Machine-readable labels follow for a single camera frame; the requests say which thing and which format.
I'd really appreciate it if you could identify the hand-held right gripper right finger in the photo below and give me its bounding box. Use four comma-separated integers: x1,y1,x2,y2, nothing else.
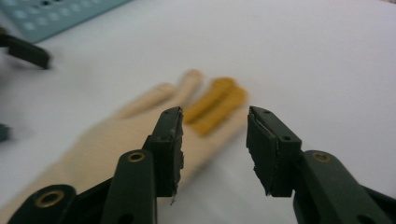
246,105,303,198

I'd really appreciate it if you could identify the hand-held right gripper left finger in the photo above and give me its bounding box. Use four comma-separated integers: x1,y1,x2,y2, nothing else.
142,106,185,198

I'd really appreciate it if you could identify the cream glove with yellow fingers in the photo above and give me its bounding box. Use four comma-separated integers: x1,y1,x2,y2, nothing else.
0,68,250,218

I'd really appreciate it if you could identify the teal perforated board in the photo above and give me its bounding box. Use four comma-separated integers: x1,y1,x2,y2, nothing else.
0,0,134,45

